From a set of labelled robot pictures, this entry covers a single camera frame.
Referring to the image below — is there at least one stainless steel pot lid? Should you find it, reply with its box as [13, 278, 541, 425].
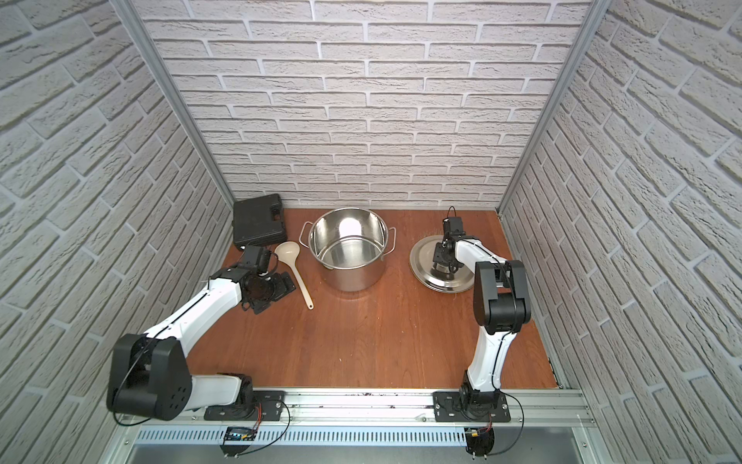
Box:
[410, 235, 475, 294]

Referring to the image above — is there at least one beige plastic ladle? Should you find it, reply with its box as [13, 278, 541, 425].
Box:
[274, 242, 315, 310]

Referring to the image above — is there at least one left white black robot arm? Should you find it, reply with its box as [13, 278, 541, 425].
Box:
[106, 246, 296, 423]

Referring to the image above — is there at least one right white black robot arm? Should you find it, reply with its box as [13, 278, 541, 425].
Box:
[433, 216, 531, 414]

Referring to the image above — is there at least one black plastic tool case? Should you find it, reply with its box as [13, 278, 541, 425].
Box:
[232, 193, 288, 249]

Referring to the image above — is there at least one left small electronics board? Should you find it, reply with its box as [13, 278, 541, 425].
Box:
[220, 426, 257, 457]

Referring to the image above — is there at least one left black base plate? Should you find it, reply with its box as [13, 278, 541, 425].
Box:
[204, 390, 286, 423]

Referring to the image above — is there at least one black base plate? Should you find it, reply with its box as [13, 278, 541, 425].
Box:
[204, 390, 286, 423]
[432, 391, 511, 423]

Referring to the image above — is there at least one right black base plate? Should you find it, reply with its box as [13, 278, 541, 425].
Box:
[432, 391, 511, 423]

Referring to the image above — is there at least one aluminium mounting rail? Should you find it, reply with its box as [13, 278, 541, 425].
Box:
[115, 387, 596, 429]

